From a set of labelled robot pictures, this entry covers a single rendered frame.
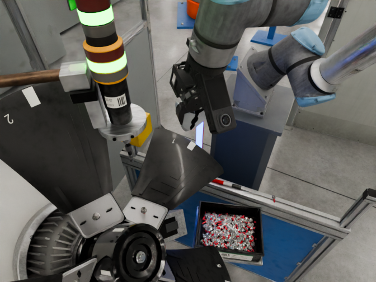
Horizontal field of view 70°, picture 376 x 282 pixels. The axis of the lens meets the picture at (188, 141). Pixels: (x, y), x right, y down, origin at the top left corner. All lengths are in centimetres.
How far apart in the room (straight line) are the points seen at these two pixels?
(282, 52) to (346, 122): 166
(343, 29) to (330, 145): 97
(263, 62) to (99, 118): 77
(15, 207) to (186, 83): 48
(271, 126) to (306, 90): 22
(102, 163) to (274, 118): 77
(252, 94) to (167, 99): 180
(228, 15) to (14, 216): 60
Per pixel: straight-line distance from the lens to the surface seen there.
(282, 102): 121
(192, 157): 72
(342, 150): 263
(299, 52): 99
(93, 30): 31
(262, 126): 108
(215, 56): 43
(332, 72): 89
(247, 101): 109
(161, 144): 73
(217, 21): 40
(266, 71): 104
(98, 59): 32
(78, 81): 34
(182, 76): 51
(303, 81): 95
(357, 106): 250
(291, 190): 218
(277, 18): 44
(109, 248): 51
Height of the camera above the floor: 172
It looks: 47 degrees down
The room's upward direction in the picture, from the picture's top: straight up
